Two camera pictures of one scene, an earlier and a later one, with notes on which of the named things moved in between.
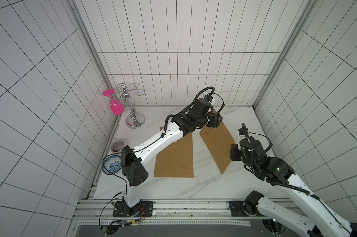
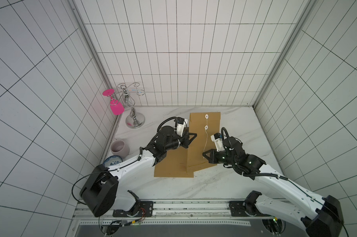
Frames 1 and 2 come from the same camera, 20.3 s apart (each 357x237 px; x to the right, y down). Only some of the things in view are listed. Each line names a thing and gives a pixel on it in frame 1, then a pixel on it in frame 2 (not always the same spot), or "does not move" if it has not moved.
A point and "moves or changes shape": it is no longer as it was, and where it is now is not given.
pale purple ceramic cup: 117,146 does not move
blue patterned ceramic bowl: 111,164 does not move
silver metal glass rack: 135,120 does not move
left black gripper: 215,120 → 186,138
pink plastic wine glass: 116,107 does not move
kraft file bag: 219,142 moves or changes shape
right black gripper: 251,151 → 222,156
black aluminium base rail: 168,212 does not move
